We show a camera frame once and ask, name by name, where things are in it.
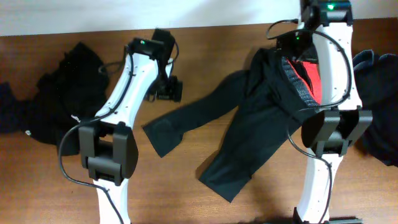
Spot black garment pile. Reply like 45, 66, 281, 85
1, 42, 109, 146

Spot black leggings red waistband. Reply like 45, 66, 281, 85
143, 48, 322, 202

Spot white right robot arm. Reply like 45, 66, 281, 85
276, 1, 373, 224

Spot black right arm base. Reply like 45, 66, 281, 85
292, 208, 364, 224

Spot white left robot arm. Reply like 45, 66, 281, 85
78, 29, 183, 223

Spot dark blue jeans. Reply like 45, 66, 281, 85
353, 50, 397, 167

